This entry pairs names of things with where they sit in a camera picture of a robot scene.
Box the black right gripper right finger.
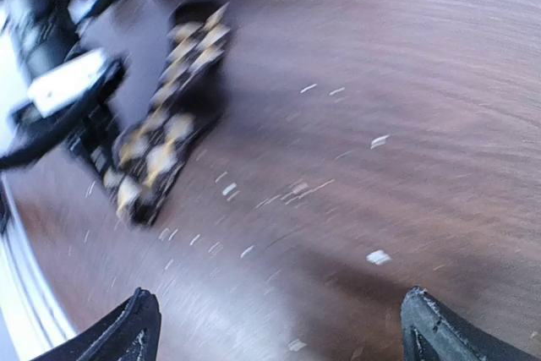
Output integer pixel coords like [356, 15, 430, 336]
[401, 287, 535, 361]

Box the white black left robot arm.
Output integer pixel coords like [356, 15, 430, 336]
[1, 0, 126, 177]

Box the aluminium front rail frame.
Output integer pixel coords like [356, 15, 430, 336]
[1, 176, 76, 360]

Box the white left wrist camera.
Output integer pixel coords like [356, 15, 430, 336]
[28, 48, 112, 118]

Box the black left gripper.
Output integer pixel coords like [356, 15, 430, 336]
[8, 60, 126, 179]

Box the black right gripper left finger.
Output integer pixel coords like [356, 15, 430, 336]
[36, 287, 161, 361]

